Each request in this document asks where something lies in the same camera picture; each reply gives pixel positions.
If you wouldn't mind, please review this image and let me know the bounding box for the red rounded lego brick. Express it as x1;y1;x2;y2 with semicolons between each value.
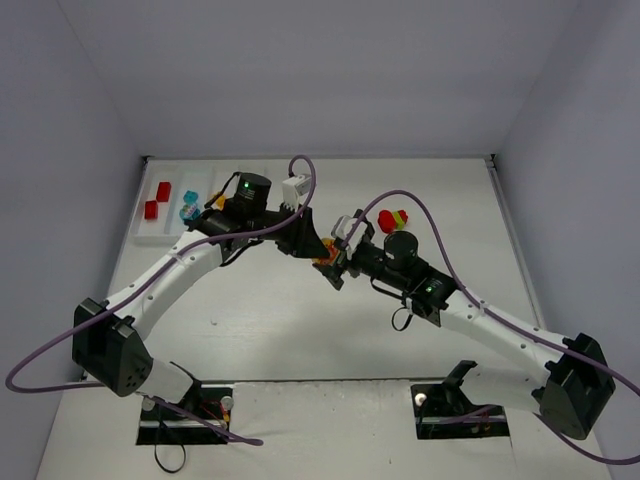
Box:
377;210;397;234

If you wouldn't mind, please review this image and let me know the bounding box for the green sloped lego brick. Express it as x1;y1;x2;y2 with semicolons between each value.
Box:
391;210;408;230

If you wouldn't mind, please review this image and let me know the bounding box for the blue printed round lego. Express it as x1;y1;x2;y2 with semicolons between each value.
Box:
179;203;200;224

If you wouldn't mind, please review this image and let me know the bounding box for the red long lego brick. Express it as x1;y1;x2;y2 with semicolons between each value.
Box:
155;181;172;203

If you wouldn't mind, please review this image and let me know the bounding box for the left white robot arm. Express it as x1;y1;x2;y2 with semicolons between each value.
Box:
72;173;329;404

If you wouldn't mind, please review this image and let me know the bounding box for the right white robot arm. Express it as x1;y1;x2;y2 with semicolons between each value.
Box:
332;216;616;440

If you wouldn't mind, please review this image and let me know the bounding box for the white divided sorting tray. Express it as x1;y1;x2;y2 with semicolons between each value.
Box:
128;160;268;246

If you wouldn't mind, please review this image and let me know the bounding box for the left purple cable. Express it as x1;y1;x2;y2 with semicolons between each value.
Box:
4;155;318;446

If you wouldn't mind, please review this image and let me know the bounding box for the purple cable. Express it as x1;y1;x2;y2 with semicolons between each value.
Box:
339;190;640;466
4;155;318;446

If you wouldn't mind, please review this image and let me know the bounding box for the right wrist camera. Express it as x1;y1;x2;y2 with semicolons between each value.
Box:
331;215;368;258

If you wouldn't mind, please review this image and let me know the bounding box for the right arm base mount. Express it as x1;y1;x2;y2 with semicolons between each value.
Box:
410;360;510;440

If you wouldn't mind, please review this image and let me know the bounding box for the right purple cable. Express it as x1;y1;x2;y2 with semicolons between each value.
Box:
339;190;640;466

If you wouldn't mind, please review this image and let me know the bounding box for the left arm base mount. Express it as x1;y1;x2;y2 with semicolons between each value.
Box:
135;382;236;446

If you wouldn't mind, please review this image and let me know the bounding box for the thin black cable loop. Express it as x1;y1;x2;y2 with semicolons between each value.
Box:
153;417;187;474

